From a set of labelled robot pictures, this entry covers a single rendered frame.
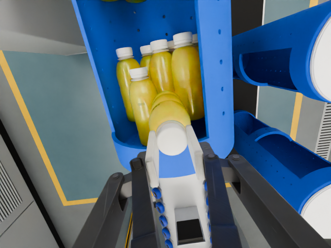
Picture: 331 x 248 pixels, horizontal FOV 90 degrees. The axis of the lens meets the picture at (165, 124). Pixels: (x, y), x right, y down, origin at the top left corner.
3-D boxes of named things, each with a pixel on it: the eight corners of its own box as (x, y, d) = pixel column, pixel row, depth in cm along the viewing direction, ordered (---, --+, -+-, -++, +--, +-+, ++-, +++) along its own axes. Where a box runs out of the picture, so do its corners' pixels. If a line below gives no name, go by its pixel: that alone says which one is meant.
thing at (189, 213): (175, 212, 73) (178, 250, 58) (173, 205, 72) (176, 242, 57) (197, 209, 73) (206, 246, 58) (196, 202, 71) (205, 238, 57)
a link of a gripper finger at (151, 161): (158, 187, 15) (150, 188, 15) (159, 150, 22) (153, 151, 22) (152, 160, 14) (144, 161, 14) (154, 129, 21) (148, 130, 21)
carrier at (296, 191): (257, 132, 146) (248, 104, 137) (379, 222, 64) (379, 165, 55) (226, 144, 150) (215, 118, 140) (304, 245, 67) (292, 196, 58)
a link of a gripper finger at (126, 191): (148, 196, 14) (113, 201, 14) (151, 161, 18) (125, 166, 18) (145, 181, 13) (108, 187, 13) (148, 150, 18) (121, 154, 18)
